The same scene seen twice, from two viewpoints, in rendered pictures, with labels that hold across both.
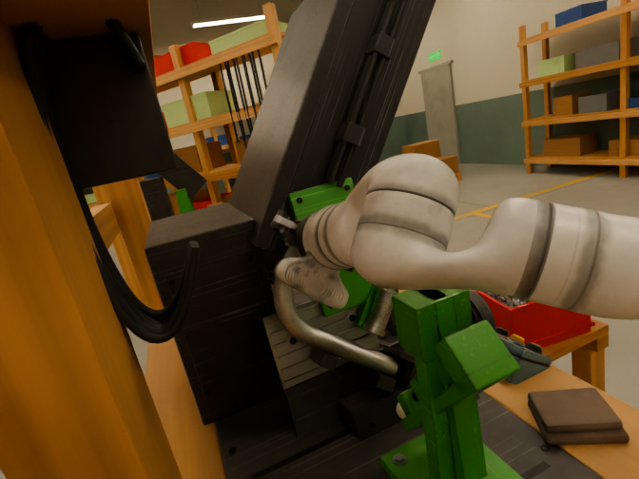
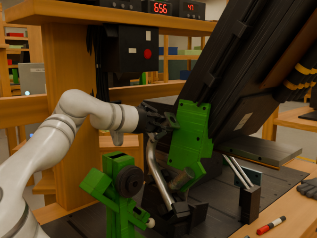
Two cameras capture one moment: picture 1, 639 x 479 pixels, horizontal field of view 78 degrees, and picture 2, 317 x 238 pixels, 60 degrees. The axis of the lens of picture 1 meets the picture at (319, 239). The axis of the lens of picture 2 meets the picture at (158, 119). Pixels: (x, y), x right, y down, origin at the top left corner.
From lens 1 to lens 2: 0.75 m
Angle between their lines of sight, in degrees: 64
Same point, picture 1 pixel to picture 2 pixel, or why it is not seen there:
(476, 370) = (84, 182)
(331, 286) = (115, 135)
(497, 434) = not seen: outside the picture
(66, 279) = (57, 92)
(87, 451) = not seen: hidden behind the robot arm
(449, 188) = (62, 104)
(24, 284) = (53, 90)
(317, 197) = (188, 106)
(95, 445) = not seen: hidden behind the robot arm
